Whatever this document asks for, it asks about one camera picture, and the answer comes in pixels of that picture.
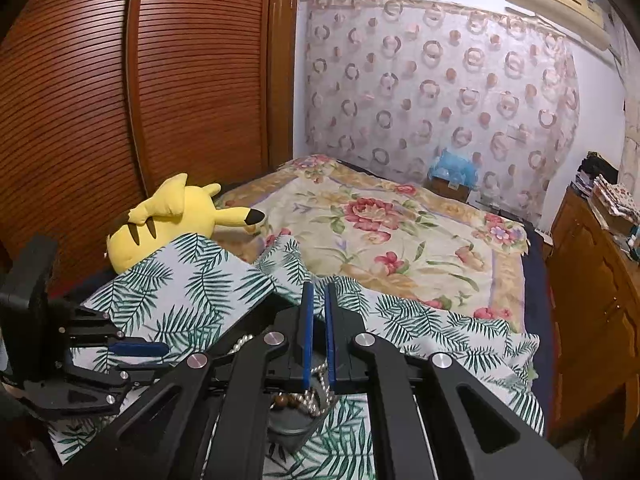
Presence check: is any beige air conditioner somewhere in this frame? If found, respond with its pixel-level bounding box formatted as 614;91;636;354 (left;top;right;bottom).
505;0;613;51

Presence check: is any dark folded clothes stack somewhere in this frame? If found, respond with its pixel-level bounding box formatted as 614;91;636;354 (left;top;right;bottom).
575;151;621;196

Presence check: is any yellow plush toy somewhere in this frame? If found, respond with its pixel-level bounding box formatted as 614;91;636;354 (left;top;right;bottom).
106;173;266;276

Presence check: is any wooden sideboard cabinet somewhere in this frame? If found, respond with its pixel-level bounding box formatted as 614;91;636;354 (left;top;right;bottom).
545;185;640;446

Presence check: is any navy bed sheet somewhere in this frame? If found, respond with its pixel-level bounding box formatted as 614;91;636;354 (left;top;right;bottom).
520;222;556;436

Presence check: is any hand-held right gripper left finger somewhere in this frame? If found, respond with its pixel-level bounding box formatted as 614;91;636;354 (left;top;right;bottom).
62;281;316;480

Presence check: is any white pearl necklace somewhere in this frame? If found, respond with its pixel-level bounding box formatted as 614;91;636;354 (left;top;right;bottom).
227;334;333;418

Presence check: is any brown cardboard box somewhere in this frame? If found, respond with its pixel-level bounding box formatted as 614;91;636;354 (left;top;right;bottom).
431;176;473;203

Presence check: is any blue plastic bag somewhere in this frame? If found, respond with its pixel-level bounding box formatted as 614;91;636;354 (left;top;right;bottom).
429;147;481;186

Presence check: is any circle pattern curtain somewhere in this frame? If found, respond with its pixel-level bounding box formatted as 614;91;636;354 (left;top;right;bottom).
300;0;581;223

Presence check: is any green leaf print cloth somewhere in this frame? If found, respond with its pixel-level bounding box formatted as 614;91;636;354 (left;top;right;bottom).
50;232;546;478

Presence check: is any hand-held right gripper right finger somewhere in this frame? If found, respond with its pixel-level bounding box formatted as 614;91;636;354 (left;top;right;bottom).
324;282;583;480

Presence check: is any pile of folded clothes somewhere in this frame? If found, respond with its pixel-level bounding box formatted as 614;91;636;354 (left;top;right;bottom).
592;175;640;226

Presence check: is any wrapped air conditioner pipe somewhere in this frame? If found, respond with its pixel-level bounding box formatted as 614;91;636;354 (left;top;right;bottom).
619;10;640;187

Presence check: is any brown slatted wooden wardrobe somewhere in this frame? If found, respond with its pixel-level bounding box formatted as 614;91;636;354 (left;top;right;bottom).
0;0;298;301

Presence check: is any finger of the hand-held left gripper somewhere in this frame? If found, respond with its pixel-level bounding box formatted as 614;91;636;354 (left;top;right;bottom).
22;360;162;417
59;307;169;362

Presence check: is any floral bed blanket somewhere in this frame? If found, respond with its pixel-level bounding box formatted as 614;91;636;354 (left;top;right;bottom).
212;155;531;333

